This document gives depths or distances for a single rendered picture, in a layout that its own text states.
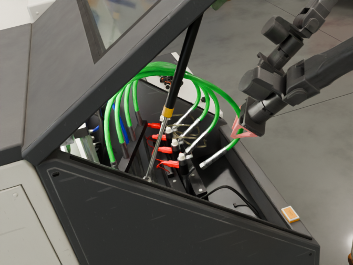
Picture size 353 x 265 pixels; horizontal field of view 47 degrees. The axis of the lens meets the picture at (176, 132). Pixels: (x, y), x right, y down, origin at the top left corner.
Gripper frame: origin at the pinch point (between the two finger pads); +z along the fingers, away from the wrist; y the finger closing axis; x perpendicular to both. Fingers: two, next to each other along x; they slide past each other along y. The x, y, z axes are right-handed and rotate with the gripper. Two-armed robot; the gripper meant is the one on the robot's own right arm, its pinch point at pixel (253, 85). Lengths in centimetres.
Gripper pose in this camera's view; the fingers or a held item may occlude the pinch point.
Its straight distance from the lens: 134.4
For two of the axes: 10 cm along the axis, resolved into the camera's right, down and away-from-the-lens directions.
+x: 0.3, 5.7, -8.2
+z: -5.8, 6.7, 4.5
